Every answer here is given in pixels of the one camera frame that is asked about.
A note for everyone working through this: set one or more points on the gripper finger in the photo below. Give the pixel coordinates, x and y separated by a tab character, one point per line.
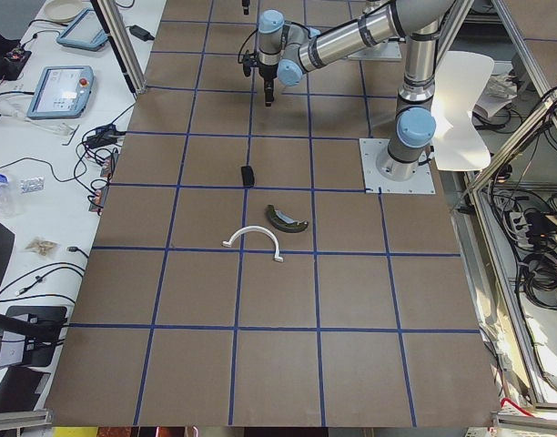
268	93

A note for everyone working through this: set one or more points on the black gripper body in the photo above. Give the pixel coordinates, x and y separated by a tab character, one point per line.
266	75

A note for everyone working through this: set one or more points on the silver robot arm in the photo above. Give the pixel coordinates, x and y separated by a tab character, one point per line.
288	50

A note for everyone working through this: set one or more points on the black brake pad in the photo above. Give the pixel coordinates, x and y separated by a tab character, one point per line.
247	176

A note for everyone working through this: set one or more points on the black power adapter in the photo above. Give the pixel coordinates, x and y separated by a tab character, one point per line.
140	33

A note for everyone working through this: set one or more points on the green brake shoe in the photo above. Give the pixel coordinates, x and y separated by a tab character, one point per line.
282	222

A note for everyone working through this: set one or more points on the far blue teach pendant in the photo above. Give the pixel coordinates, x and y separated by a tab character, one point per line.
84	32

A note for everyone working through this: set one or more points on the blue teach pendant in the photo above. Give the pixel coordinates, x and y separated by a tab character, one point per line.
84	32
62	92

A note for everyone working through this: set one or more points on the near blue teach pendant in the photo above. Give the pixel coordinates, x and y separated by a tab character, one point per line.
62	92

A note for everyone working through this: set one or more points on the clear plastic bottle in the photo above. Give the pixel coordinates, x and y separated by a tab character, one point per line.
10	196

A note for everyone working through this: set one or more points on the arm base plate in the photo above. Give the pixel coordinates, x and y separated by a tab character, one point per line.
384	175

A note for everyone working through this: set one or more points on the aluminium frame post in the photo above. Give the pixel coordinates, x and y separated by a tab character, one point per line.
113	25

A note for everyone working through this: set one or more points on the white curved plastic bracket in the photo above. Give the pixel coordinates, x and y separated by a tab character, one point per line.
255	229

